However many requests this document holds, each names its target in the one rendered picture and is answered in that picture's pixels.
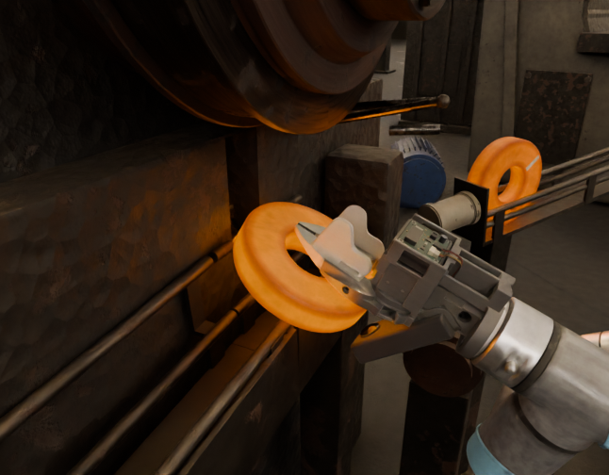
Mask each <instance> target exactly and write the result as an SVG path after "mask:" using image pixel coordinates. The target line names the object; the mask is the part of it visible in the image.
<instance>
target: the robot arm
mask: <svg viewBox="0 0 609 475"><path fill-rule="evenodd" d="M422 223H425V224H427V225H429V226H431V227H432V228H434V229H436V230H437V231H438V232H440V233H442V234H444V235H439V234H438V232H436V231H432V230H431V229H429V228H427V227H425V226H424V225H422ZM294 231H295V233H296V235H297V237H298V239H299V240H300V241H301V243H302V245H303V246H304V249H305V250H306V252H307V253H308V255H309V257H310V258H311V259H312V261H313V262H314V263H315V265H316V266H317V267H318V268H319V269H320V272H321V274H322V275H323V276H324V277H325V279H326V280H327V281H328V282H329V283H330V284H331V285H332V286H333V287H334V288H335V289H336V290H337V291H338V292H339V293H340V294H341V295H342V296H343V297H345V298H346V299H347V300H349V301H350V302H352V303H354V304H356V305H358V306H360V307H362V308H364V309H366V310H368V311H369V312H371V313H372V314H373V315H374V316H375V317H376V316H379V317H381V318H383V319H382V320H380V321H377V322H374V323H371V324H369V325H366V326H365V327H364V329H363V330H362V331H361V332H360V334H359V335H358V336H357V338H356V339H355V340H354V342H353V343H352V345H351V350H352V352H353V353H354V356H355V357H356V359H357V361H358V362H359V363H361V364H365V363H368V362H371V361H374V360H378V359H381V358H385V357H388V356H391V355H394V354H398V353H401V352H407V351H411V350H414V349H417V348H420V347H424V346H427V345H431V344H435V343H437V342H441V341H444V340H448V339H451V338H453V336H454V334H455V332H458V333H459V334H461V335H460V337H459V339H458V341H457V344H456V347H455V351H456V352H457V353H459V354H460V355H462V356H464V357H465V358H467V359H471V363H472V364H473V365H474V366H475V367H477V368H478V369H481V370H482V371H484V372H485V373H487V374H489V375H490V376H492V377H493V378H495V379H497V380H498V381H500V382H501V383H503V385H502V389H501V391H500V393H499V395H498V398H497V399H496V401H495V404H494V406H493V408H492V410H491V413H490V414H489V416H488V418H487V419H486V420H485V422H483V423H481V424H479V425H478V426H477V427H476V430H475V432H474V434H473V435H472V436H471V437H470V438H469V441H468V444H467V456H468V460H469V465H470V467H471V469H472V470H473V472H474V474H475V475H552V474H553V473H554V472H555V471H556V470H557V469H559V468H560V467H561V466H563V465H564V464H565V463H566V462H568V461H569V460H570V459H571V458H573V457H574V456H575V455H576V454H578V453H579V452H580V451H582V450H585V449H587V448H588V447H589V446H590V445H592V444H593V443H594V442H597V443H598V444H599V446H600V447H601V448H603V449H608V450H609V331H604V332H598V333H592V334H586V335H580V336H579V335H577V334H576V333H574V332H572V331H570V330H569V329H568V328H566V327H564V326H563V325H561V324H559V323H557V322H556V321H554V320H552V319H551V318H549V317H548V316H546V315H544V314H542V313H541V312H539V311H537V310H535V309H534V308H532V307H531V306H529V305H528V304H526V303H523V302H522V301H520V300H518V299H516V298H515V297H512V294H513V292H512V288H511V287H512V285H513V284H514V283H515V281H516V278H514V277H512V276H510V275H509V274H507V273H505V272H503V271H502V270H499V269H497V268H496V267H494V266H492V265H490V264H489V263H487V262H485V261H484V260H483V259H481V258H479V257H477V256H476V255H474V254H471V253H470V252H468V251H466V250H464V249H463V248H461V247H460V246H459V243H460V241H461V238H459V237H457V236H455V235H453V234H452V233H450V232H448V231H446V230H445V229H443V228H441V227H439V226H437V225H436V224H434V223H432V222H430V221H428V220H426V219H424V218H423V217H422V216H420V215H418V214H417V213H415V215H414V216H413V218H412V219H410V220H408V221H407V222H406V224H405V225H404V226H403V228H402V229H401V231H400V232H399V233H398V234H397V236H396V237H395V238H394V239H393V240H392V242H391V244H390V245H389V247H388V249H386V250H385V247H384V244H383V243H382V241H381V240H379V239H378V238H376V237H374V236H372V235H371V234H370V233H369V232H368V229H367V213H366V211H365V210H364V209H363V208H361V207H360V206H358V205H350V206H348V207H347V208H346V209H345V210H344V211H343V212H342V213H341V214H340V215H339V216H338V217H337V218H335V219H334V220H332V221H331V223H330V224H329V225H328V226H327V227H323V226H320V225H317V224H313V223H308V222H302V221H300V222H298V224H296V226H295V228H294ZM371 269H372V274H371V276H372V277H373V278H370V279H367V278H366V277H364V276H366V275H368V274H369V273H370V271H371Z"/></svg>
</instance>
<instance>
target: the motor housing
mask: <svg viewBox="0 0 609 475"><path fill-rule="evenodd" d="M460 335H461V334H459V333H458V332H455V334H454V336H453V338H451V339H448V340H444V341H441V342H437V343H435V344H431V345H427V346H424V347H420V348H417V349H414V350H411V351H407V352H404V353H403V364H404V367H405V369H406V371H407V373H408V375H409V376H410V378H411V379H410V381H409V388H408V397H407V405H406V414H405V423H404V431H403V447H402V456H401V464H400V473H399V475H458V469H459V465H460V459H461V454H462V449H463V444H464V438H465V433H466V428H467V423H468V417H469V408H470V402H471V397H472V391H473V389H474V387H475V386H477V385H478V384H479V383H480V381H481V380H482V378H483V376H484V373H485V372H484V371H482V370H481V369H478V368H477V367H475V366H474V365H473V364H472V363H471V359H467V358H465V357H464V356H462V355H460V354H459V353H457V352H456V351H455V347H456V344H457V341H458V339H459V337H460Z"/></svg>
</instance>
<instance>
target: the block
mask: <svg viewBox="0 0 609 475"><path fill-rule="evenodd" d="M403 160H404V158H403V152H401V151H399V150H397V149H390V148H382V147H373V146H366V145H357V144H349V143H347V144H344V145H342V146H340V147H338V148H337V149H336V150H334V151H332V152H331V153H329V154H328V155H327V157H326V158H325V185H324V215H325V216H327V217H329V218H330V219H332V220H334V219H335V218H337V217H338V216H339V215H340V214H341V213H342V212H343V211H344V210H345V209H346V208H347V207H348V206H350V205H358V206H360V207H361V208H363V209H364V210H365V211H366V213H367V229H368V232H369V233H370V234H371V235H372V236H374V237H376V238H378V239H379V240H381V241H382V243H383V244H384V247H385V250H386V249H388V247H389V245H390V244H391V242H392V240H393V239H394V238H395V237H396V236H397V234H398V225H399V214H400V202H401V192H402V181H403Z"/></svg>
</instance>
